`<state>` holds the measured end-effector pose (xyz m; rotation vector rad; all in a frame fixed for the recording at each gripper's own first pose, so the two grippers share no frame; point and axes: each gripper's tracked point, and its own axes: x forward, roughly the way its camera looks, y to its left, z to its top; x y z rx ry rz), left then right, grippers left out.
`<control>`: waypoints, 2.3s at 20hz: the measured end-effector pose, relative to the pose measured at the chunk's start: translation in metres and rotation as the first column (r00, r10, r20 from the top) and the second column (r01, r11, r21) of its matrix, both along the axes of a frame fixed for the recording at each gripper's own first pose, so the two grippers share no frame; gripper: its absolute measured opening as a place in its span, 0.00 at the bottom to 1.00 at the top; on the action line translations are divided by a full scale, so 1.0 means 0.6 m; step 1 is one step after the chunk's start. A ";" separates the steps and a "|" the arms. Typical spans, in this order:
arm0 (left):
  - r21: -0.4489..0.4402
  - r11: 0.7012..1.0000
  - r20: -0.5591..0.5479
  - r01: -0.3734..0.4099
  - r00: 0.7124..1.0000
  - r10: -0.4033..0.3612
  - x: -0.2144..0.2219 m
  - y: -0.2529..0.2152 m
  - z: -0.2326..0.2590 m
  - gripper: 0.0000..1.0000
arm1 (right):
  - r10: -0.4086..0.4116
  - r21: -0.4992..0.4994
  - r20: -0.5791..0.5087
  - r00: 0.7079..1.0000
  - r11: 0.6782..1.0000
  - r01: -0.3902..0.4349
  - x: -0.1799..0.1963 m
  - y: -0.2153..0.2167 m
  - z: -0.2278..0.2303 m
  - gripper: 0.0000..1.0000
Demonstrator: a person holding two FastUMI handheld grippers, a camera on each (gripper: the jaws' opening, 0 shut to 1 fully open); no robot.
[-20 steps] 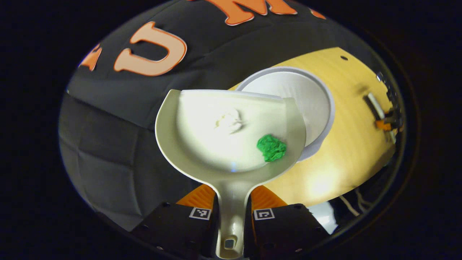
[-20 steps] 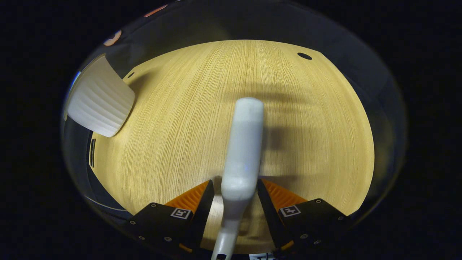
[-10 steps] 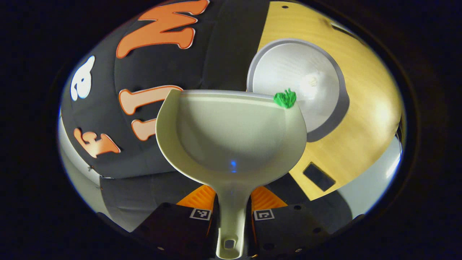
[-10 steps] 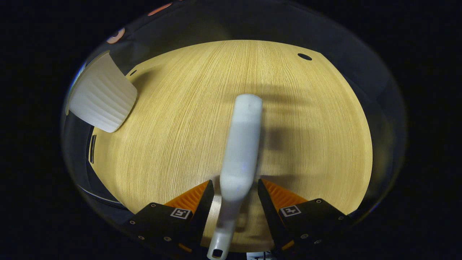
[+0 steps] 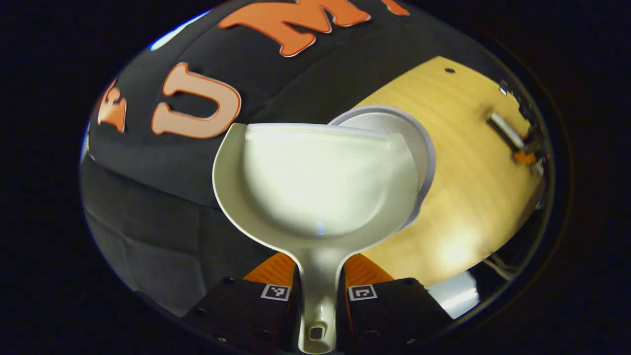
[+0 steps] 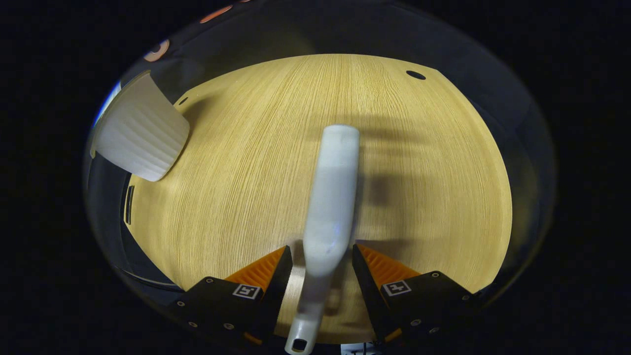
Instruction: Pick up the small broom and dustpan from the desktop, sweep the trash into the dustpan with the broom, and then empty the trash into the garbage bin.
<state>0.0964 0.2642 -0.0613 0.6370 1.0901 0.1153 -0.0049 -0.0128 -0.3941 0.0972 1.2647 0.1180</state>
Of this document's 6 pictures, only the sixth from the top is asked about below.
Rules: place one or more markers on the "white ribbed garbage bin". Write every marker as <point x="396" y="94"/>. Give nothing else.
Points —
<point x="143" y="133"/>

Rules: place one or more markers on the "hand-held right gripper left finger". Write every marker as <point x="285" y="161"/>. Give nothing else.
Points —
<point x="273" y="291"/>

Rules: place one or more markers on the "small white broom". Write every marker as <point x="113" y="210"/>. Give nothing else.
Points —
<point x="330" y="207"/>

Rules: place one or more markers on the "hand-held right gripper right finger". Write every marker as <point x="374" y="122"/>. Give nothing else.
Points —
<point x="369" y="291"/>

